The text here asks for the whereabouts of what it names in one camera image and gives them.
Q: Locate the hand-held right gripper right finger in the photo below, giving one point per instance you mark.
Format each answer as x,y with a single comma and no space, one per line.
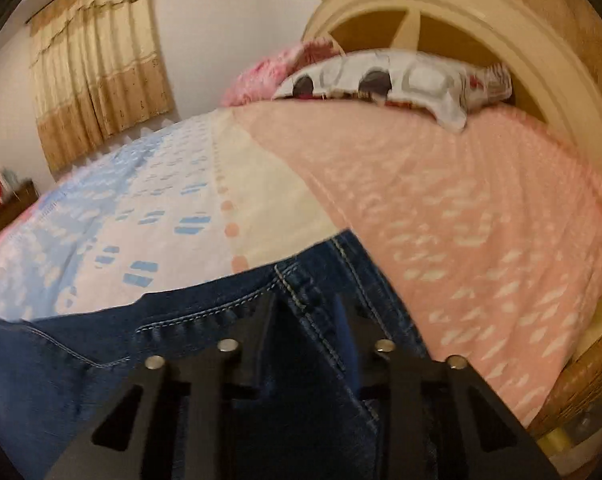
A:
363,332

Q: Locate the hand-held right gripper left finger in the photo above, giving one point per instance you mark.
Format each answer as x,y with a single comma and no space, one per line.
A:
248,327

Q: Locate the blue denim pants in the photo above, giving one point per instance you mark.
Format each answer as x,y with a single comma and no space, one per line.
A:
106,385

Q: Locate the pink and blue printed blanket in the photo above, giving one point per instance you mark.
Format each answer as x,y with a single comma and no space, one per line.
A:
431,210

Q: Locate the pink fluffy plush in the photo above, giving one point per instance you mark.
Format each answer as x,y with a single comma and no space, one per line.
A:
261,77

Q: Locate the white printed pillow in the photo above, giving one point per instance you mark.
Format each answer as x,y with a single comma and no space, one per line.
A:
421,80

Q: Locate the brown wooden cabinet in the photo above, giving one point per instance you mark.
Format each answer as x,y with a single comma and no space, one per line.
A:
11,207

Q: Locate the beige patterned curtain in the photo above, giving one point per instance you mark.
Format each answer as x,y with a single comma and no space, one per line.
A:
96,85

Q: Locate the cream wooden headboard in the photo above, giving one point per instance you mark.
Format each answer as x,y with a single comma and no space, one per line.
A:
531,60

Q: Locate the wicker bed frame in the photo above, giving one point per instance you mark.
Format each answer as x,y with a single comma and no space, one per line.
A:
581,375

